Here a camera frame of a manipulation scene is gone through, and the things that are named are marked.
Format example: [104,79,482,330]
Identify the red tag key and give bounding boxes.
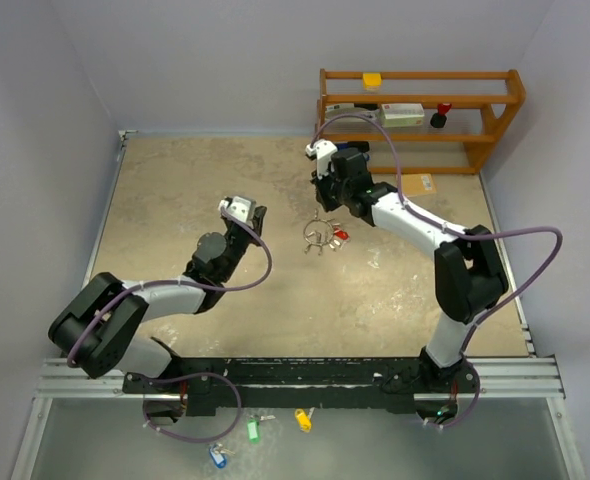
[333,228,350,241]

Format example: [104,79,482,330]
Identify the bunch of silver keys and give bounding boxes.
[303,218,349,255]

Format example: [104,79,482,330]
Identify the large silver keyring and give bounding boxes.
[302,210,333,255]

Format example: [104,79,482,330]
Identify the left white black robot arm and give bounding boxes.
[48,196,267,392]

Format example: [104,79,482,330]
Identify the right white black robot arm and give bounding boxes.
[307,141,508,393]

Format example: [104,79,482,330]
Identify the blue black stapler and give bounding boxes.
[336,141,370,162]

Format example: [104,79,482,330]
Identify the grey black stapler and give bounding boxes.
[324,103,379,121]

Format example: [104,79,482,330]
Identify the white green box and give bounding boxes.
[379,103,425,128]

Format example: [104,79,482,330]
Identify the yellow tape measure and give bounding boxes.
[362,72,382,91]

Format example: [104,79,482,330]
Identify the red black stamp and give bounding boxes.
[430,103,452,129]

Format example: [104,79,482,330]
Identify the wooden shelf rack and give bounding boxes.
[315,69,526,174]

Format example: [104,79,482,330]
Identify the green tag key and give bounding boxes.
[246,414,276,444]

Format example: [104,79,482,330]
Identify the yellow tag key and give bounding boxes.
[294,407,315,433]

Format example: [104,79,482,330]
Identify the blue tag key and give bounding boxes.
[208,443,235,469]

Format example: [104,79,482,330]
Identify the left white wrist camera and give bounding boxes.
[219,195,256,225]

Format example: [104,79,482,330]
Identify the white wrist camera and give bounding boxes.
[219,195,256,225]
[305,139,338,179]

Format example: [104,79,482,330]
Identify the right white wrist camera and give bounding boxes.
[305,139,338,179]

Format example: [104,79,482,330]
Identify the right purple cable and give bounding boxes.
[312,112,564,430]

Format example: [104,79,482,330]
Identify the purple cable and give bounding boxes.
[312,112,564,430]
[66,209,275,443]

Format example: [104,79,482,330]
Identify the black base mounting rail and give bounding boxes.
[118,352,480,417]

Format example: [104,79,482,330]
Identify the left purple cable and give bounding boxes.
[66,209,275,443]

